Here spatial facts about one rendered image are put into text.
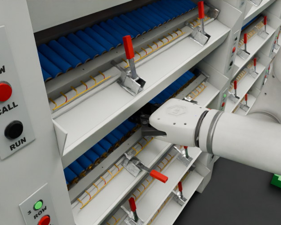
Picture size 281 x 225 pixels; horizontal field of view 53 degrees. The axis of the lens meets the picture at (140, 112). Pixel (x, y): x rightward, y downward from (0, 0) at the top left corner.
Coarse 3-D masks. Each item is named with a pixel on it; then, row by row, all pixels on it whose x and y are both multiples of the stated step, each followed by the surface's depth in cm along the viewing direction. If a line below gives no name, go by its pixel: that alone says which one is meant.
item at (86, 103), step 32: (160, 0) 70; (192, 0) 78; (64, 32) 48; (96, 32) 52; (128, 32) 56; (160, 32) 58; (192, 32) 65; (224, 32) 73; (64, 64) 43; (96, 64) 45; (128, 64) 52; (160, 64) 55; (192, 64) 64; (64, 96) 40; (96, 96) 44; (128, 96) 46; (64, 128) 38; (96, 128) 40; (64, 160) 37
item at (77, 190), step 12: (192, 84) 80; (180, 96) 75; (132, 144) 60; (108, 156) 56; (120, 156) 57; (96, 168) 53; (108, 168) 55; (84, 180) 51; (96, 180) 53; (72, 192) 49; (96, 192) 52; (84, 204) 50
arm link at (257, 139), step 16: (224, 112) 52; (256, 112) 52; (224, 128) 49; (240, 128) 48; (256, 128) 47; (272, 128) 46; (224, 144) 49; (240, 144) 47; (256, 144) 46; (272, 144) 44; (240, 160) 49; (256, 160) 46; (272, 160) 45
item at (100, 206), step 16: (208, 64) 85; (192, 80) 86; (208, 80) 87; (224, 80) 84; (192, 96) 81; (208, 96) 83; (144, 144) 64; (160, 144) 65; (144, 160) 61; (112, 176) 56; (128, 176) 57; (112, 192) 54; (128, 192) 58; (96, 208) 51; (112, 208) 53; (80, 224) 48; (96, 224) 49
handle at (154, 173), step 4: (136, 164) 57; (140, 164) 57; (140, 168) 56; (144, 168) 56; (148, 168) 56; (148, 172) 56; (152, 172) 55; (156, 172) 55; (152, 176) 55; (156, 176) 55; (160, 176) 54; (164, 176) 55; (160, 180) 54; (164, 180) 54
